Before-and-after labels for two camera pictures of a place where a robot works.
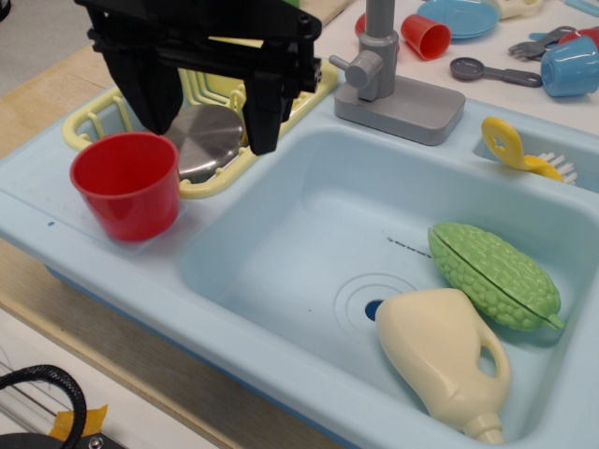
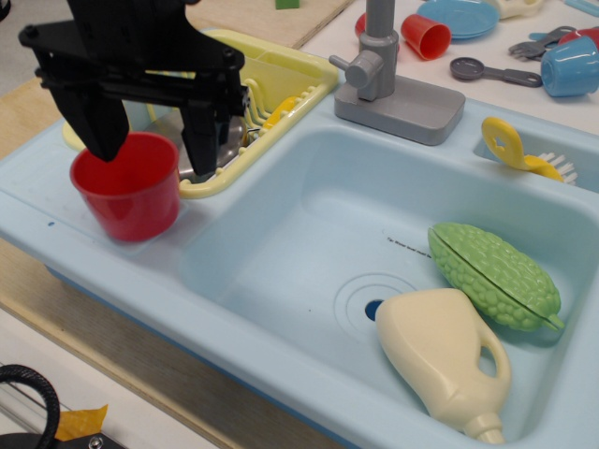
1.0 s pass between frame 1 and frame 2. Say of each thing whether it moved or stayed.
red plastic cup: stayed
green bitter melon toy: stayed
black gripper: moved
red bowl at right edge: stayed
